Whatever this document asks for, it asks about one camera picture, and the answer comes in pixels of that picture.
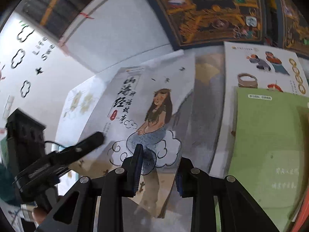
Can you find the person's left hand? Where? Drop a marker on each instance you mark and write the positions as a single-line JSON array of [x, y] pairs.
[[39, 216]]

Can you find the white book with small figures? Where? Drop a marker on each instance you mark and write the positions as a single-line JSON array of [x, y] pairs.
[[241, 60]]

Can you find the light green book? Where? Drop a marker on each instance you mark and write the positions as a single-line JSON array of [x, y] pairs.
[[260, 149]]

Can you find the row of dark boxed books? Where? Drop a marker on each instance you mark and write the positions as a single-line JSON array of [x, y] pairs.
[[55, 4]]

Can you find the dark ornate encyclopedia book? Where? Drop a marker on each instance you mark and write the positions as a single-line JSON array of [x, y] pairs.
[[292, 29], [212, 17]]

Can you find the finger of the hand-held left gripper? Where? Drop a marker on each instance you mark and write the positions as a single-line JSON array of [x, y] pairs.
[[89, 141]]

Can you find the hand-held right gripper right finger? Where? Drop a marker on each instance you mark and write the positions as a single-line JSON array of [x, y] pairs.
[[179, 183]]

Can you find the white mermaid picture book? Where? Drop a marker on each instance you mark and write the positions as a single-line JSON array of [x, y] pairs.
[[149, 106]]

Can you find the black wall lettering stickers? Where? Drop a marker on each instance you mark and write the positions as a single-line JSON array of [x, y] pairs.
[[38, 71]]

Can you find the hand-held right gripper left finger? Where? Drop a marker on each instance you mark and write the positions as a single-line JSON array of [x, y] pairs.
[[137, 166]]

